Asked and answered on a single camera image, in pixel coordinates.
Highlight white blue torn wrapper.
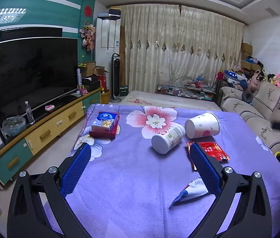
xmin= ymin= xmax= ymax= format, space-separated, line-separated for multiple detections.
xmin=169 ymin=178 xmax=208 ymax=208

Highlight red snack packet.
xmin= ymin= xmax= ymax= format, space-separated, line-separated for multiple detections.
xmin=187 ymin=141 xmax=231 ymax=171

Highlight white pink paper cup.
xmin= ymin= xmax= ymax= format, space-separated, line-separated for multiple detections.
xmin=185 ymin=112 xmax=220 ymax=139

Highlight beige sofa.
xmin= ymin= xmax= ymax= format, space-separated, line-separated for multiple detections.
xmin=220 ymin=82 xmax=280 ymax=153

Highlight pile of plush toys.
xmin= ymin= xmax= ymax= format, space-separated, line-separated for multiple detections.
xmin=216 ymin=66 xmax=280 ymax=92

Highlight yellow green tv cabinet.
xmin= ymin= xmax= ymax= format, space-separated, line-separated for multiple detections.
xmin=0 ymin=88 xmax=101 ymax=189

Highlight stacked cardboard boxes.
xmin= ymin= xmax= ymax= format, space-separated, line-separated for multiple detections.
xmin=241 ymin=42 xmax=263 ymax=71

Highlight glass ashtray bowl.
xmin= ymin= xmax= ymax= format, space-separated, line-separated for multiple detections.
xmin=2 ymin=115 xmax=26 ymax=137

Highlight clear water bottle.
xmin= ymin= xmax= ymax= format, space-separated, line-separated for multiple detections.
xmin=25 ymin=101 xmax=35 ymax=125

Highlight low glass coffee table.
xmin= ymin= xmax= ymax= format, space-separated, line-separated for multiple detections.
xmin=156 ymin=81 xmax=216 ymax=102

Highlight red flat box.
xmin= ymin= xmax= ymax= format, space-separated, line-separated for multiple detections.
xmin=89 ymin=116 xmax=120 ymax=139

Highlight white pill bottle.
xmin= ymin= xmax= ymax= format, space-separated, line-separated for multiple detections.
xmin=151 ymin=124 xmax=186 ymax=154

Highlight purple floral tablecloth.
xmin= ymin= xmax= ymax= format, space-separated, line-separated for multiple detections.
xmin=66 ymin=104 xmax=280 ymax=237

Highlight blue snack box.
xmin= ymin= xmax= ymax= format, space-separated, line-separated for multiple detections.
xmin=91 ymin=112 xmax=119 ymax=133

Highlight cream curtains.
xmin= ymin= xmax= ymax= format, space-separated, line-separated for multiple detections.
xmin=121 ymin=4 xmax=245 ymax=93

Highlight large black television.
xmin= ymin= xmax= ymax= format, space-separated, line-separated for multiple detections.
xmin=0 ymin=36 xmax=78 ymax=127

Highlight black tower fan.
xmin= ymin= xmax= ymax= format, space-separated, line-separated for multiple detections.
xmin=111 ymin=53 xmax=121 ymax=103

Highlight artificial flower decoration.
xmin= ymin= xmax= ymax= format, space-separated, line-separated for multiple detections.
xmin=79 ymin=20 xmax=96 ymax=52

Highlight white standing air conditioner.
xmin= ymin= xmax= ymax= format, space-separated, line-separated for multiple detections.
xmin=95 ymin=13 xmax=121 ymax=89

